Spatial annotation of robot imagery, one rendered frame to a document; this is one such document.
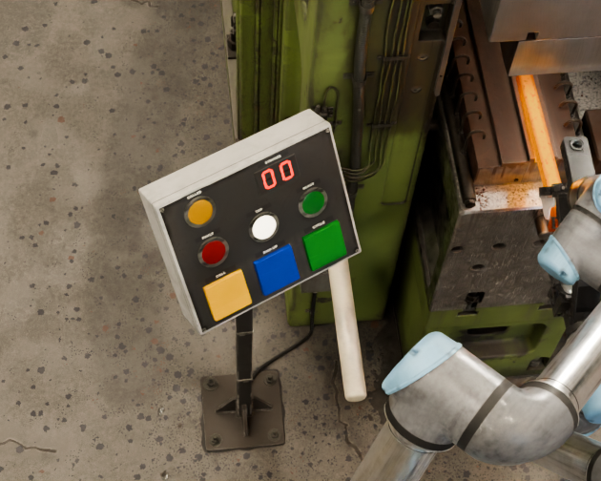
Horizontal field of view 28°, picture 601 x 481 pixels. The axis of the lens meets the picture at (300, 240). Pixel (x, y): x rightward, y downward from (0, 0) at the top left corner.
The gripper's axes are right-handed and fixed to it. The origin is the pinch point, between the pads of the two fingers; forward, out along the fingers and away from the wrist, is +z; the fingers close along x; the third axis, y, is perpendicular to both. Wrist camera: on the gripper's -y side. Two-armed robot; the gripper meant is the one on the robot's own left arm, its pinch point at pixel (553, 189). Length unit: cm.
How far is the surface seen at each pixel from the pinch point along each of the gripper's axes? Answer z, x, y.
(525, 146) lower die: 7.9, -2.7, -8.8
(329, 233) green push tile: -4.8, -43.1, 5.0
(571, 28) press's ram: -29.1, -4.1, -25.4
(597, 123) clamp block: 10.9, 12.9, -12.5
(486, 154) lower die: 8.3, -10.4, -7.9
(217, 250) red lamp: -13, -63, 6
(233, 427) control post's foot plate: 85, -61, 53
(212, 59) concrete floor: 143, -58, -48
